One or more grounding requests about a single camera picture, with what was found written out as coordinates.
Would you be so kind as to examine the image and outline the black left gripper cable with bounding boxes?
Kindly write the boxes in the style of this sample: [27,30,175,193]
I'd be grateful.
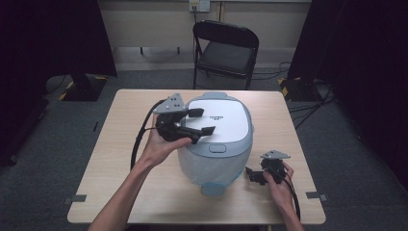
[129,98,166,171]

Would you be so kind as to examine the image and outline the person's right hand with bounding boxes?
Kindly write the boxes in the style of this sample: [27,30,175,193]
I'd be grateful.
[262,161,294,210]

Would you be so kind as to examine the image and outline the grey tape strip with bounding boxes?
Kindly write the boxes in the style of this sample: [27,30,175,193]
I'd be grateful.
[63,193,88,206]
[305,191,329,202]

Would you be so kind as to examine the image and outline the grey white-lidded trash can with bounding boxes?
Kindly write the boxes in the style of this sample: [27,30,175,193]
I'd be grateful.
[176,91,255,197]

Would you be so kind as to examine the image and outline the person's left hand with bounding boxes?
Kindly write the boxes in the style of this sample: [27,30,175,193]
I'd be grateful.
[140,115,192,168]

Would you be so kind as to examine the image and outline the black stand base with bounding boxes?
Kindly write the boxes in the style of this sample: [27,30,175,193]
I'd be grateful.
[278,76,321,103]
[59,74,108,103]

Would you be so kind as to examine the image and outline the white trash bag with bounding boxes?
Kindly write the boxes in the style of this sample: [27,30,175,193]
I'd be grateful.
[176,145,253,188]

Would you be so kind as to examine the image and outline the white wall socket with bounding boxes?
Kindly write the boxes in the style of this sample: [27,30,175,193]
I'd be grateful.
[188,0,211,13]

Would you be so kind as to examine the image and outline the black floor cables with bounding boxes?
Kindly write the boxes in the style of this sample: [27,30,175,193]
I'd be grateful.
[251,61,337,130]

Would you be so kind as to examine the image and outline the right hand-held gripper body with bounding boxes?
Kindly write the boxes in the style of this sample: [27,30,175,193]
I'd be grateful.
[260,149,292,185]

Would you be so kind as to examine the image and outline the black curtain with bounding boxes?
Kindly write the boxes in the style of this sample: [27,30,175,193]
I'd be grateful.
[0,0,118,167]
[288,0,408,191]

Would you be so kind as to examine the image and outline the black folding chair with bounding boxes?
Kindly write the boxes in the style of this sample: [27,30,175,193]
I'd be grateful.
[191,19,260,91]

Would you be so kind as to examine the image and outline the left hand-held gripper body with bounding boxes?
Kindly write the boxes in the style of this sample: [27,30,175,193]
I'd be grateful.
[152,92,194,144]

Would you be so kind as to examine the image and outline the black socket cable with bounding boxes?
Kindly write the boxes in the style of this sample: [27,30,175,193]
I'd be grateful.
[191,6,198,72]

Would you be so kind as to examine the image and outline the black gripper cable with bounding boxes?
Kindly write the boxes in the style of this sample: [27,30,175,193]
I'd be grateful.
[129,98,166,171]
[272,166,302,221]

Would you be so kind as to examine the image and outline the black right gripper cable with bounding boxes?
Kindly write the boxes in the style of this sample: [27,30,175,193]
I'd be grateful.
[272,166,302,221]

